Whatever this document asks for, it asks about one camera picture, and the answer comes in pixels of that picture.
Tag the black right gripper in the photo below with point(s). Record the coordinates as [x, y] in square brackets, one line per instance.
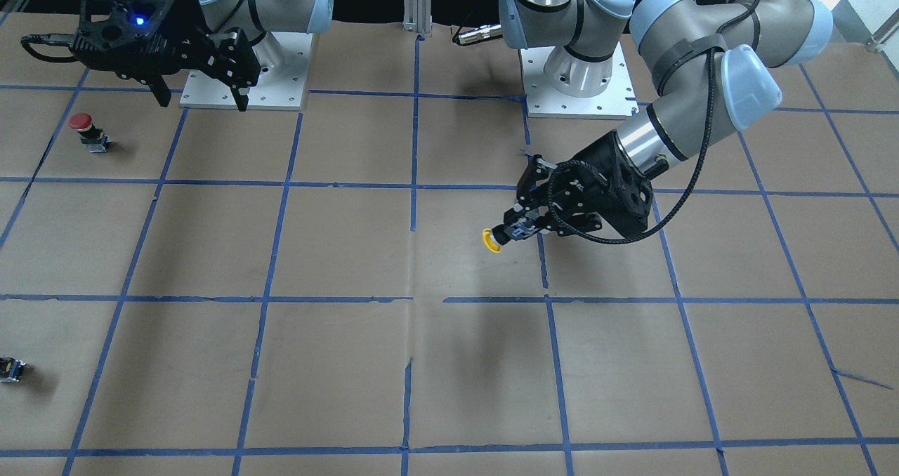
[180, 14]

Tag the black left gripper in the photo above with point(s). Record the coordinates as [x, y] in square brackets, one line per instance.
[588, 176]

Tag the yellow push button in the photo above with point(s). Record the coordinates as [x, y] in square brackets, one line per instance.
[496, 238]

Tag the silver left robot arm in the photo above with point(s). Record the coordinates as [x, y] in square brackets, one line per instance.
[710, 67]

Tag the red push button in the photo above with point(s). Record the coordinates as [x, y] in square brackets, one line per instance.
[93, 138]

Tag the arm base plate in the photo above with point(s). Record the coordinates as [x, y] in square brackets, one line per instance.
[285, 58]
[558, 85]

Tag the silver cable connector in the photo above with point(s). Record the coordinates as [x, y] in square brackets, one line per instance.
[476, 36]

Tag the aluminium frame post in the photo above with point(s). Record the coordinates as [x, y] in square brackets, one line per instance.
[417, 17]

